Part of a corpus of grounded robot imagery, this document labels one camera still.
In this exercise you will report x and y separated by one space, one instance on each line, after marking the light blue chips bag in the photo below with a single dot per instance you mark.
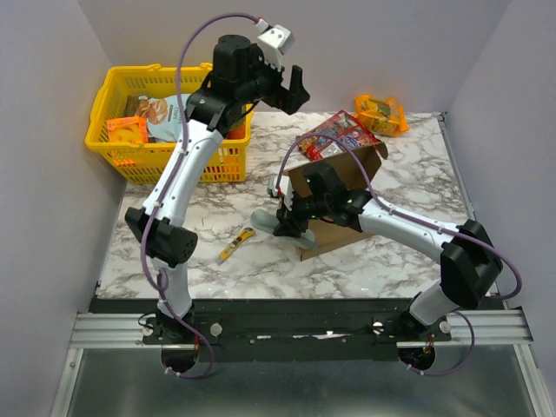
163 117

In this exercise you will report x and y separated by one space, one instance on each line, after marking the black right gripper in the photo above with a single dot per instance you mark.
286 215

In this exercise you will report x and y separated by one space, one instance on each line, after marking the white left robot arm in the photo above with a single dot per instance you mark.
243 73

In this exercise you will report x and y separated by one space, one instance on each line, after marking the aluminium rail frame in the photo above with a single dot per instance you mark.
109 370

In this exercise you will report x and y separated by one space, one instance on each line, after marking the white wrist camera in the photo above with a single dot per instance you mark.
274 41
281 188

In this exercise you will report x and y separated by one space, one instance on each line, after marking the brown cardboard express box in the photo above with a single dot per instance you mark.
347 169

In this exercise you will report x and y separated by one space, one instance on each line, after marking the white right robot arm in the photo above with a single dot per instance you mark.
468 267

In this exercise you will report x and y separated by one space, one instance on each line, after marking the orange round fruit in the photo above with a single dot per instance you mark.
237 131

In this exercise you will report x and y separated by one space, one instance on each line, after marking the orange snack box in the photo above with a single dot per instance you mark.
130 129

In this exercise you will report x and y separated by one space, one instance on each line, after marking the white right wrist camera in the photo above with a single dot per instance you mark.
281 188

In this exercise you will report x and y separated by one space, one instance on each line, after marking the orange yellow snack bag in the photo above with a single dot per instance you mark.
384 117

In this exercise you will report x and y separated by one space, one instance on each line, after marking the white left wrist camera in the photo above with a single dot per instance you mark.
274 41

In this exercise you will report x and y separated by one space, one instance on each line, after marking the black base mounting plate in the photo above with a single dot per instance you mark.
295 330

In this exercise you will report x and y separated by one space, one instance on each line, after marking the yellow plastic shopping basket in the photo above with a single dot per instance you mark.
143 163

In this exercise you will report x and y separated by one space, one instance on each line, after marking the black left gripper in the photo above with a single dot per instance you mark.
288 101

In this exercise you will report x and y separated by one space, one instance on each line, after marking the yellow utility knife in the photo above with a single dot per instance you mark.
245 234

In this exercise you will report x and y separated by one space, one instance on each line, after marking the grey shoe insole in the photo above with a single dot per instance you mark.
265 222

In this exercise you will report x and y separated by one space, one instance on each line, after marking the red snack bag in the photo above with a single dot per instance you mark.
318 144

